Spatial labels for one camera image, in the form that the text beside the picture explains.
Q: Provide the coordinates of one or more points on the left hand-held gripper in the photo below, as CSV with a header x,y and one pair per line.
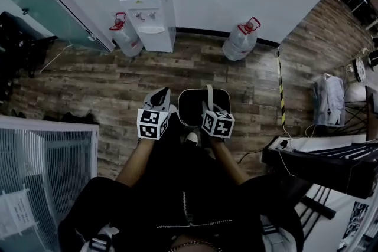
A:
x,y
150,124

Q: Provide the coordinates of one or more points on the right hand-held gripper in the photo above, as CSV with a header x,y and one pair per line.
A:
x,y
220,125

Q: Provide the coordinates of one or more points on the person's left forearm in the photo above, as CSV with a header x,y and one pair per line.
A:
x,y
134,162

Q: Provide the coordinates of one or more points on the person's right forearm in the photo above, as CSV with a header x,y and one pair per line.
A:
x,y
228,162

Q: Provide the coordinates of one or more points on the person's white shoe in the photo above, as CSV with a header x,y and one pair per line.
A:
x,y
191,138
173,109

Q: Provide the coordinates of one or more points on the black plug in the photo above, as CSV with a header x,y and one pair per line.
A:
x,y
283,143

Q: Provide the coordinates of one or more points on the yellow black floor tape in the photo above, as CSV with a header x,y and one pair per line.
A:
x,y
281,91

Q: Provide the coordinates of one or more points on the person's black clothing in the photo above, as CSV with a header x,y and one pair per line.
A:
x,y
177,186

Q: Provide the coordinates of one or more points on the white water dispenser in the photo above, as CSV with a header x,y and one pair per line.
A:
x,y
158,9

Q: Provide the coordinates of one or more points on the clear plastic bag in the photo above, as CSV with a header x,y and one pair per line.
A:
x,y
329,100

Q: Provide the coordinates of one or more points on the black metal rack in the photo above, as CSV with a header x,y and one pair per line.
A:
x,y
325,168

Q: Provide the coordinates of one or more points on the frosted glass door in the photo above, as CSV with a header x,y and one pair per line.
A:
x,y
44,6

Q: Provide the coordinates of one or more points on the black office chair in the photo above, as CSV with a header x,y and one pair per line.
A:
x,y
20,38
369,0

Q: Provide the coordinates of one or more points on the white printed paper sheet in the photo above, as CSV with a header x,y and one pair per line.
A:
x,y
17,212

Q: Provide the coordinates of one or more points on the dark brown wooden frame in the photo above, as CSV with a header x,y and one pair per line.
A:
x,y
371,112

